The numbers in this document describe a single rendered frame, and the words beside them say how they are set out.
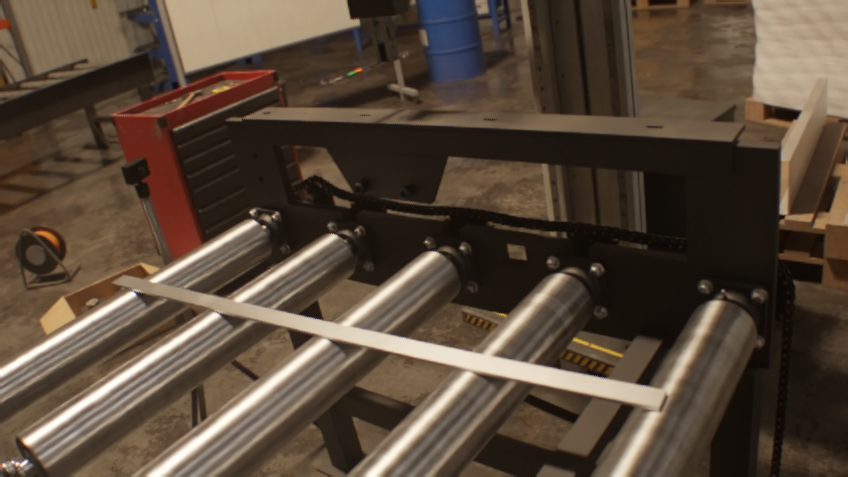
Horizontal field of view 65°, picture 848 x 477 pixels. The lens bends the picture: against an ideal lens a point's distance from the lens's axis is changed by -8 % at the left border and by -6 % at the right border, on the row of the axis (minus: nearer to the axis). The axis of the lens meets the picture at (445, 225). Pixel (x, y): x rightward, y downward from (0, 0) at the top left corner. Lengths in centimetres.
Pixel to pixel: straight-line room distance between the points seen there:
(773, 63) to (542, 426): 306
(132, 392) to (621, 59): 147
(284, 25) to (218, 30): 55
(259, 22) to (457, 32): 191
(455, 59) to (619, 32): 493
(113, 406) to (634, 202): 151
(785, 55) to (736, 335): 365
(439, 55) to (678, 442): 614
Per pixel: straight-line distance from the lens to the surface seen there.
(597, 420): 118
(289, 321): 132
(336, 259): 160
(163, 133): 340
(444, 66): 690
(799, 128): 322
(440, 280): 141
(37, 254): 455
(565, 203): 232
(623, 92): 205
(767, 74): 478
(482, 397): 106
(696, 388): 103
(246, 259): 180
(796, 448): 230
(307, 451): 249
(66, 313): 352
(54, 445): 132
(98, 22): 1225
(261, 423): 115
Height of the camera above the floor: 156
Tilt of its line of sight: 24 degrees down
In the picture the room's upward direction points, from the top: 10 degrees counter-clockwise
